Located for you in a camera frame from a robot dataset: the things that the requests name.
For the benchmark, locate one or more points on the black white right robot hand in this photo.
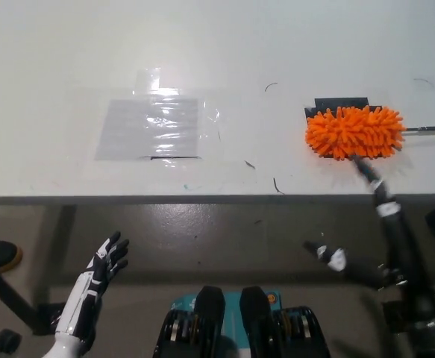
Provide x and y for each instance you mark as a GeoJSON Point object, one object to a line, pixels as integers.
{"type": "Point", "coordinates": [390, 223]}

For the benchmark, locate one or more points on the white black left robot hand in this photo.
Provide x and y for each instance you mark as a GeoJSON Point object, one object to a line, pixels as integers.
{"type": "Point", "coordinates": [90, 283]}

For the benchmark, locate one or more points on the orange microfibre telescopic duster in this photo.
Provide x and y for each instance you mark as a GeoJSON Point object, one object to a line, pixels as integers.
{"type": "Point", "coordinates": [351, 132]}

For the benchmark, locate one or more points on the black caster wheel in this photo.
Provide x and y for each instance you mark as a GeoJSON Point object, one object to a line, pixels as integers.
{"type": "Point", "coordinates": [8, 341]}

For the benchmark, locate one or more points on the grey clear tape patch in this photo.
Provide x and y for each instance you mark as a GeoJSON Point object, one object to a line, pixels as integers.
{"type": "Point", "coordinates": [150, 127]}

